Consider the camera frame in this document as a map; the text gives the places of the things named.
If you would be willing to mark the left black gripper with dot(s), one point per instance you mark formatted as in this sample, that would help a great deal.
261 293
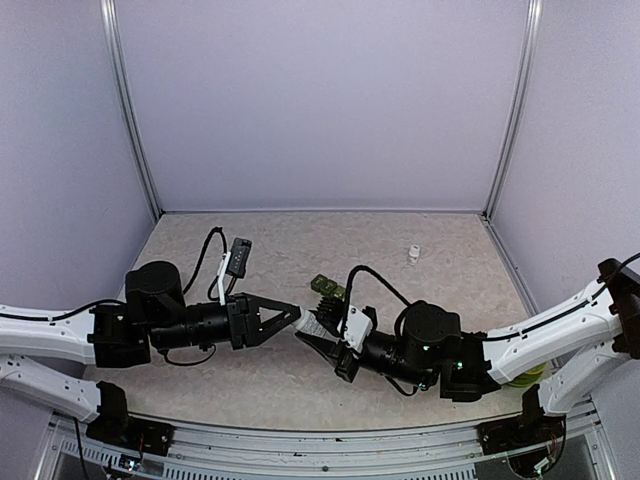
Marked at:
242 310

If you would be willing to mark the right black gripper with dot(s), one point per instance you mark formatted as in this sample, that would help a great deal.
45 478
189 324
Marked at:
334 355

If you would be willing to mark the green weekly pill organizer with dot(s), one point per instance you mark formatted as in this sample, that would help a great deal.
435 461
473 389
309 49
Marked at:
327 287

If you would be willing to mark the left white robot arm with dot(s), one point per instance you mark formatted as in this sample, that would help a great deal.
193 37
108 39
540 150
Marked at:
120 334

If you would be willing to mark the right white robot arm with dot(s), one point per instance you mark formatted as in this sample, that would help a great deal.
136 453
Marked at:
598 326

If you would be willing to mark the small white pill bottle far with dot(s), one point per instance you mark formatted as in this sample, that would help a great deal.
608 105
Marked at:
413 254

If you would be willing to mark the green bowl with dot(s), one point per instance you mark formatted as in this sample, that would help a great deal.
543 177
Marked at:
528 377

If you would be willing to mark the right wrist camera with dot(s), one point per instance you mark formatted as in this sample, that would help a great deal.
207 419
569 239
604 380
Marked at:
355 328

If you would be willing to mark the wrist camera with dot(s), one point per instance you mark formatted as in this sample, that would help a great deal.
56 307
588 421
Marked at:
232 265
355 328

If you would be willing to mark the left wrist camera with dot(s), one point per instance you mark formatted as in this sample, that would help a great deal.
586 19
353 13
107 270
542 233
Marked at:
232 265

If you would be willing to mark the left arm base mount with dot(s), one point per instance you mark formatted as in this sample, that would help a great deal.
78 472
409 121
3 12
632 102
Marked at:
130 430

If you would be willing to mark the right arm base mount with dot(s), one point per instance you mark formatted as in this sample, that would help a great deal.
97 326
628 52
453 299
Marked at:
531 427

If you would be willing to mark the aluminium front rail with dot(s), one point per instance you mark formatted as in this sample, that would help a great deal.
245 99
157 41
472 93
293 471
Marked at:
200 451

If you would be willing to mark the left aluminium corner post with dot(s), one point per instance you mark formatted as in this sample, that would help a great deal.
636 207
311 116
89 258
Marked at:
115 48

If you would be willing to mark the aluminium corner post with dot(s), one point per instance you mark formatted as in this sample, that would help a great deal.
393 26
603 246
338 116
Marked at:
525 67
115 48

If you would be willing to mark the right aluminium corner post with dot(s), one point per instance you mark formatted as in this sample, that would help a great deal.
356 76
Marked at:
525 67

